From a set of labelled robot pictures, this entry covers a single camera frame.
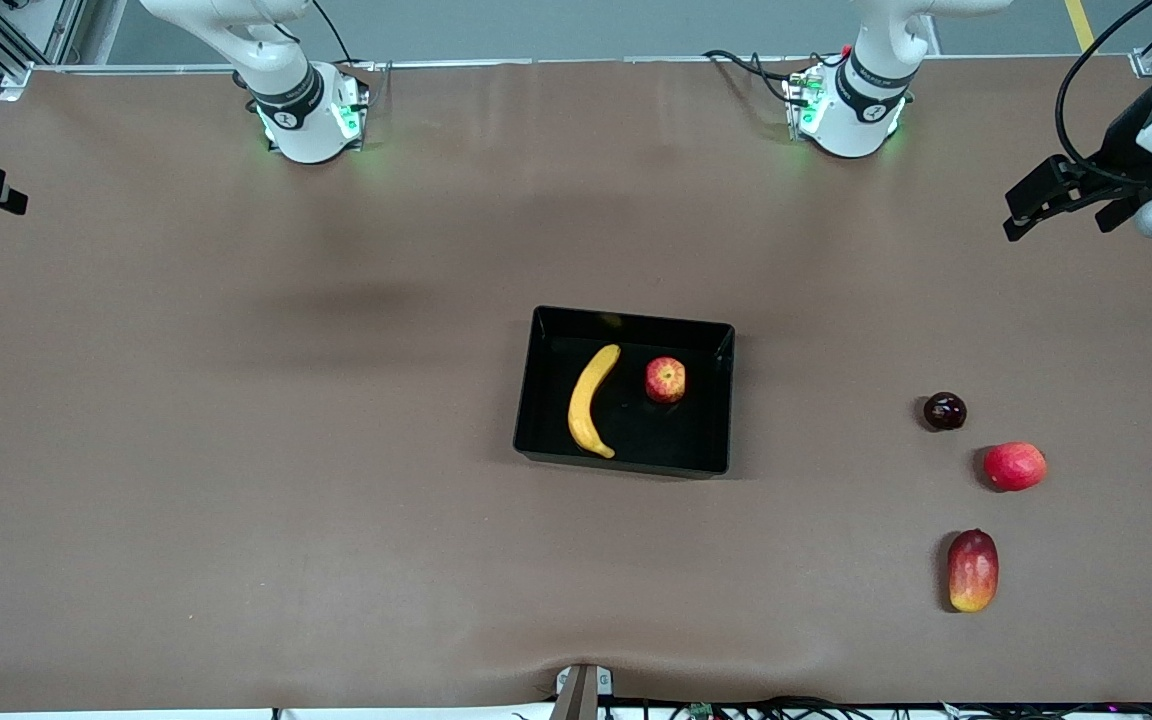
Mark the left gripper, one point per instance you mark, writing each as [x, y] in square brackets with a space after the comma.
[1123, 139]

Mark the small red yellow apple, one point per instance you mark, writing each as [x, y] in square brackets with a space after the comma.
[666, 381]

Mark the black plastic tray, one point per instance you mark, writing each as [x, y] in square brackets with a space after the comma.
[636, 430]

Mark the yellow banana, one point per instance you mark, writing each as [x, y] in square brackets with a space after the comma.
[588, 400]

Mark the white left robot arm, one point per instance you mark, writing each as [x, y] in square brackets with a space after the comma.
[856, 110]

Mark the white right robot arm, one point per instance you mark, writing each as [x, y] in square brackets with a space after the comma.
[301, 120]

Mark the dark purple plum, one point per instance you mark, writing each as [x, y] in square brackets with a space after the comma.
[945, 412]

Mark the red round apple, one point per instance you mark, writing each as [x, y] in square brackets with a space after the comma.
[1015, 467]

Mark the red yellow mango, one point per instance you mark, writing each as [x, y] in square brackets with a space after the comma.
[973, 572]

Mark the brown table mat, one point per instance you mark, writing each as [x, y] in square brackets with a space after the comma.
[336, 500]

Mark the small green circuit board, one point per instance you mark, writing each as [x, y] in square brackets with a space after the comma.
[702, 711]

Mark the aluminium frame with diagonal struts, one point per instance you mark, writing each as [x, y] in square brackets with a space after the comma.
[11, 60]

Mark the silver table edge rail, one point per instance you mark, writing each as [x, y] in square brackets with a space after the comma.
[536, 62]

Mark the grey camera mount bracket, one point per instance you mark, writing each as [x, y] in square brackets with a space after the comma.
[581, 690]

